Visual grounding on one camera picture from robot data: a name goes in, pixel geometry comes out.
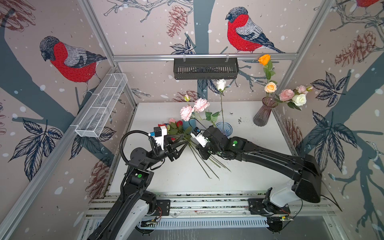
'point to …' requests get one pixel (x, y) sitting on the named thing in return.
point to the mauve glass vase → (261, 116)
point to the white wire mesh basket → (91, 121)
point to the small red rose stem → (177, 127)
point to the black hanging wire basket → (206, 69)
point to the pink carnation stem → (286, 95)
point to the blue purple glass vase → (226, 128)
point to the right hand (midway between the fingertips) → (195, 149)
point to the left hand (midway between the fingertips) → (184, 140)
